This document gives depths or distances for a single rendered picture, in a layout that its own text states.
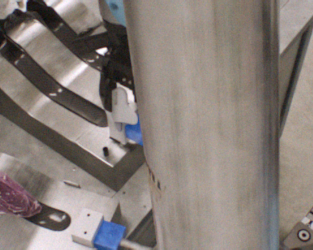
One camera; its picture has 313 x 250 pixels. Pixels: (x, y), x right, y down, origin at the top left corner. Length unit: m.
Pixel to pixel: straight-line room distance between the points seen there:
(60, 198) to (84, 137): 0.12
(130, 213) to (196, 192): 0.65
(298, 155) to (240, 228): 1.71
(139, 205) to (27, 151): 0.25
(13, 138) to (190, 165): 0.81
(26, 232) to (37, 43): 0.38
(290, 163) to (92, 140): 1.18
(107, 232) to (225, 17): 0.64
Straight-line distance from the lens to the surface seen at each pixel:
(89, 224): 0.86
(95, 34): 0.81
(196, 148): 0.29
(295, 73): 1.72
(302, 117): 2.14
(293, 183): 1.96
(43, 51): 1.06
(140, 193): 0.97
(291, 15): 1.31
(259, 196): 0.32
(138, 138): 0.87
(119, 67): 0.78
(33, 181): 0.93
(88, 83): 1.02
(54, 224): 0.90
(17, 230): 0.90
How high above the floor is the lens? 1.64
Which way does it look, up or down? 53 degrees down
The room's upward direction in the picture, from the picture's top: 2 degrees counter-clockwise
